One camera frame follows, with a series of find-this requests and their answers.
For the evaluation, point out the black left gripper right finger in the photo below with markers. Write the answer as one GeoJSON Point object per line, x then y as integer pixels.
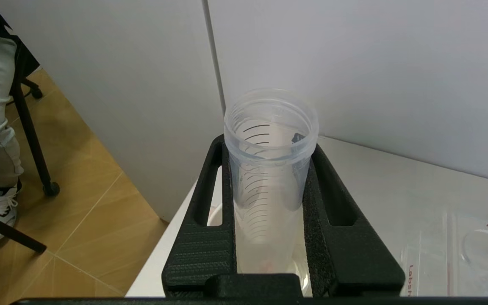
{"type": "Point", "coordinates": [345, 258]}

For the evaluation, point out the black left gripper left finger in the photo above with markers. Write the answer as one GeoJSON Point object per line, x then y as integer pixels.
{"type": "Point", "coordinates": [201, 254]}

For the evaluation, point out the clear acrylic test tube rack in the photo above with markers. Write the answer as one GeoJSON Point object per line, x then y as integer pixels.
{"type": "Point", "coordinates": [460, 262]}

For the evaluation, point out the black chair base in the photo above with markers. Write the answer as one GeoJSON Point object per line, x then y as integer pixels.
{"type": "Point", "coordinates": [32, 140]}

